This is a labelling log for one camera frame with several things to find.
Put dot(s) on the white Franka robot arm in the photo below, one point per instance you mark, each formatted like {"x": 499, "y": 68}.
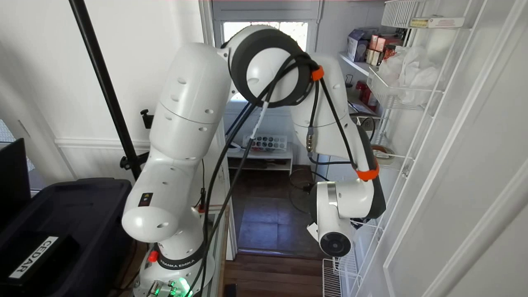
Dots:
{"x": 187, "y": 109}

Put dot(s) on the white perforated tray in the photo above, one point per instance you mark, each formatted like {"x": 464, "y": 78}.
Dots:
{"x": 269, "y": 142}

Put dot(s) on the low white bench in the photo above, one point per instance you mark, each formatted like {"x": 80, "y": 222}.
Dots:
{"x": 274, "y": 161}

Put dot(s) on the wooden edged robot table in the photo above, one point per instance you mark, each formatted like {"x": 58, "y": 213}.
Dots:
{"x": 217, "y": 258}

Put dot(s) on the small white bowl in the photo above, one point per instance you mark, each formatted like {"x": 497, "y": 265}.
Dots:
{"x": 383, "y": 152}

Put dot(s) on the pale purple box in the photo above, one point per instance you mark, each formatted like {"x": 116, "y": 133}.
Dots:
{"x": 357, "y": 47}

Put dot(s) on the white roller blind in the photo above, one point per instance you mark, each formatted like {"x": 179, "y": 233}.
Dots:
{"x": 264, "y": 10}

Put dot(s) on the white plastic bags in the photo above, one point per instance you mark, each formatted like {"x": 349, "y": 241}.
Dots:
{"x": 410, "y": 71}

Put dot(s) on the black stand pole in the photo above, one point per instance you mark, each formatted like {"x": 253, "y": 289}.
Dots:
{"x": 108, "y": 93}

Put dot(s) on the white panel door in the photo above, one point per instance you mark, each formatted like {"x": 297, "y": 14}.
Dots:
{"x": 467, "y": 166}

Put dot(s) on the black equipment case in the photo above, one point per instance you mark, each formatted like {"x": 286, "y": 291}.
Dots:
{"x": 66, "y": 232}

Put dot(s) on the yellow labelled flat box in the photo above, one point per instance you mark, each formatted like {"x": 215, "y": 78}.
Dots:
{"x": 439, "y": 24}

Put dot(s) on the black monitor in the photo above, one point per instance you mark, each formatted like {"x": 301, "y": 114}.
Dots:
{"x": 14, "y": 175}

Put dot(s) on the white wall shelf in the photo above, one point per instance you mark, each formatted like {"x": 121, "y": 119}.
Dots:
{"x": 357, "y": 67}

